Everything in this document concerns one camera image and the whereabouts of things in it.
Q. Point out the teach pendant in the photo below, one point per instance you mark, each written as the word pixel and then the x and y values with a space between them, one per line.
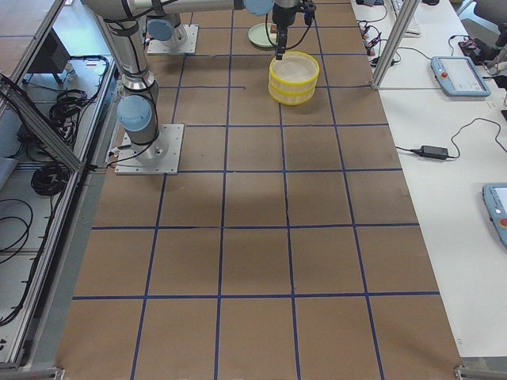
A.
pixel 494 197
pixel 458 77

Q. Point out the light green plate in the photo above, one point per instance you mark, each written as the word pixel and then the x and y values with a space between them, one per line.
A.
pixel 259 36

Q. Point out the aluminium frame post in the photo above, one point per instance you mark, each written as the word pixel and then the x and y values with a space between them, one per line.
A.
pixel 398 30

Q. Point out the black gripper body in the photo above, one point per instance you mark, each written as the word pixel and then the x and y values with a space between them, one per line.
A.
pixel 282 16

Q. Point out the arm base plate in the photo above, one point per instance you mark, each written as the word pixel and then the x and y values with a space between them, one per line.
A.
pixel 188 48
pixel 163 156

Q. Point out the teach pendant near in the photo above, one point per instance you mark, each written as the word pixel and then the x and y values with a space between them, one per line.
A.
pixel 494 197

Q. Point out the black power adapter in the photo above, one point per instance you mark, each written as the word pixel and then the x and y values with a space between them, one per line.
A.
pixel 433 152

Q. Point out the teach pendant far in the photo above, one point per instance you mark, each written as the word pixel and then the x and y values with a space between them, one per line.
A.
pixel 458 77

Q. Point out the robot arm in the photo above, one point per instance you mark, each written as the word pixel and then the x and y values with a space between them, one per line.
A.
pixel 137 108
pixel 167 29

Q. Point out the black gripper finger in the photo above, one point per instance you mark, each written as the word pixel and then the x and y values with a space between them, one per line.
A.
pixel 281 42

